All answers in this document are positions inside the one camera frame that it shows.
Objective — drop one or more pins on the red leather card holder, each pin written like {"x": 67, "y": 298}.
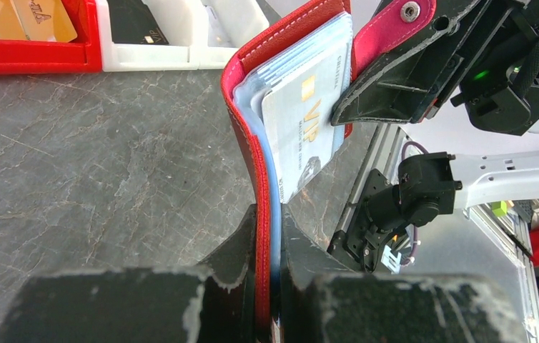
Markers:
{"x": 247, "y": 78}

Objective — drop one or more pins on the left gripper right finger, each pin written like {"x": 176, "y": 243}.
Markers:
{"x": 322, "y": 300}

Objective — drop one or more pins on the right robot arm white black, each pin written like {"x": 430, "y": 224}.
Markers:
{"x": 427, "y": 186}

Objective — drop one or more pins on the silver VIP credit card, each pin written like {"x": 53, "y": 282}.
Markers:
{"x": 296, "y": 114}

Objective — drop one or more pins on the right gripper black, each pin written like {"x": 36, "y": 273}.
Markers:
{"x": 414, "y": 57}

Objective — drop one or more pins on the red plastic bin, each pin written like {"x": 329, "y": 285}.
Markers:
{"x": 82, "y": 55}

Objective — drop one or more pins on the white divided plastic bin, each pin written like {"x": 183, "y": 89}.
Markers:
{"x": 202, "y": 35}

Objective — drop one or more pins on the black cards in white bin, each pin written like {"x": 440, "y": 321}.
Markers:
{"x": 132, "y": 22}

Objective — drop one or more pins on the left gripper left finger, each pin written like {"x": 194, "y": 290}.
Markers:
{"x": 211, "y": 301}

